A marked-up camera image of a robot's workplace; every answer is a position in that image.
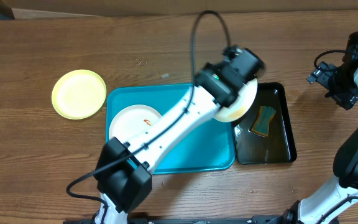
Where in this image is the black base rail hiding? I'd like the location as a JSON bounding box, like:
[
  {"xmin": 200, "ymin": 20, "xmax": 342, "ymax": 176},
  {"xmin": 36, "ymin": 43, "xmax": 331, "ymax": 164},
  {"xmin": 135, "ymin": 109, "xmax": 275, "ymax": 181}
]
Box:
[{"xmin": 63, "ymin": 215, "xmax": 340, "ymax": 224}]

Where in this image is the teal plastic tray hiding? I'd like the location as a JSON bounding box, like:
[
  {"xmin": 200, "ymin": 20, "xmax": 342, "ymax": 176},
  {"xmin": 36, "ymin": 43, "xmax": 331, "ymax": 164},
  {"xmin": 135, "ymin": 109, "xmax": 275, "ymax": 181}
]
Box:
[{"xmin": 106, "ymin": 83, "xmax": 234, "ymax": 174}]

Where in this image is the cream plate with stain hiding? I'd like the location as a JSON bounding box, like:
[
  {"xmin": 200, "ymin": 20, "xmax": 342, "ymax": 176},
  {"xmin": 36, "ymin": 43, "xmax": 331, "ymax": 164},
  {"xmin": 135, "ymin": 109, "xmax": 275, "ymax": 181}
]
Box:
[{"xmin": 214, "ymin": 78, "xmax": 258, "ymax": 123}]

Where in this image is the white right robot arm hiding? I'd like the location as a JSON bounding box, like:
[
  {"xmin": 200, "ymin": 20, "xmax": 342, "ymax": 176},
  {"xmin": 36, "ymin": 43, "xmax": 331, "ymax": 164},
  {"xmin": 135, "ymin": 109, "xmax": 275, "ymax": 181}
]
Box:
[{"xmin": 270, "ymin": 68, "xmax": 358, "ymax": 223}]

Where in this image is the yellow plate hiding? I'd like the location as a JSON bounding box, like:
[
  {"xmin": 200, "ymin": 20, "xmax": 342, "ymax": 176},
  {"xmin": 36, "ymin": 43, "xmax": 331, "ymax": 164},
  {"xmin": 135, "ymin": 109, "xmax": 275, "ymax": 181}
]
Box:
[{"xmin": 51, "ymin": 70, "xmax": 107, "ymax": 119}]

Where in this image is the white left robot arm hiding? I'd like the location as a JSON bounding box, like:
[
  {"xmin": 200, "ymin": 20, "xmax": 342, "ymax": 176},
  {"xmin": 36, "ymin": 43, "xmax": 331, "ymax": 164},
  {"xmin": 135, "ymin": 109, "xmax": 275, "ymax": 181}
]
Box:
[{"xmin": 94, "ymin": 86, "xmax": 221, "ymax": 223}]

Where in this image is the white plate with stain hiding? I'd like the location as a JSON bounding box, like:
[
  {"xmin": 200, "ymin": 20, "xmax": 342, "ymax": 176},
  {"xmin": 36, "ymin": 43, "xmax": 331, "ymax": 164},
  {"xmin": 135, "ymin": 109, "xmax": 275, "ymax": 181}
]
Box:
[{"xmin": 108, "ymin": 105, "xmax": 162, "ymax": 142}]

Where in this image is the green and yellow sponge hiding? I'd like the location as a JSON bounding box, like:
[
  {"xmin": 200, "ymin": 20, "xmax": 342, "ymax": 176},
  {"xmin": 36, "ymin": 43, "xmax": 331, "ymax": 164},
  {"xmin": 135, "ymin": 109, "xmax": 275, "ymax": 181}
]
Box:
[{"xmin": 250, "ymin": 106, "xmax": 276, "ymax": 138}]

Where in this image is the black water tray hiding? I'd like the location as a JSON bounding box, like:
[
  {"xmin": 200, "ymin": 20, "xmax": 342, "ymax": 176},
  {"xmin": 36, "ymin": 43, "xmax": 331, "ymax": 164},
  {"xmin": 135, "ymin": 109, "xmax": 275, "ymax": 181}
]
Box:
[{"xmin": 232, "ymin": 82, "xmax": 297, "ymax": 165}]

